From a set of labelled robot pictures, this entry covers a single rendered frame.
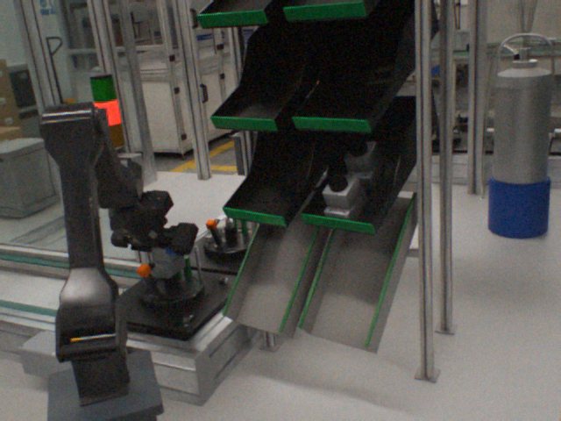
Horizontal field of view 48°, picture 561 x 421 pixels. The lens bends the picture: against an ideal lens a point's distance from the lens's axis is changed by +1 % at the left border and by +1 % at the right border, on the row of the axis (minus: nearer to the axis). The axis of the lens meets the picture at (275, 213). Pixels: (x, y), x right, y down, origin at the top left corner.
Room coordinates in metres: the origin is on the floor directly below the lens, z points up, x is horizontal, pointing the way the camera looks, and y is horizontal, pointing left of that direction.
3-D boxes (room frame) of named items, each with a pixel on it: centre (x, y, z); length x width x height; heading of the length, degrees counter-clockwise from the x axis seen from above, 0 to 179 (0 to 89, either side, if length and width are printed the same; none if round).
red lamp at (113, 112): (1.38, 0.35, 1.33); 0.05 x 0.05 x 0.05
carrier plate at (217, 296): (1.19, 0.23, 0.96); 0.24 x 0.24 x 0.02; 62
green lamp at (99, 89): (1.38, 0.35, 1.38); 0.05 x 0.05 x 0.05
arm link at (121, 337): (0.74, 0.27, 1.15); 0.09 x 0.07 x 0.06; 92
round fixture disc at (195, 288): (1.19, 0.23, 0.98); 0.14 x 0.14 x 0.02
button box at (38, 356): (1.04, 0.41, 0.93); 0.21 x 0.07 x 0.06; 62
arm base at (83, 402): (0.74, 0.26, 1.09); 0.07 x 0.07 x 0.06; 16
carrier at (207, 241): (1.41, 0.11, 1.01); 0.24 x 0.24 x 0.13; 62
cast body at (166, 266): (1.20, 0.23, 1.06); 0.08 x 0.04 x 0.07; 153
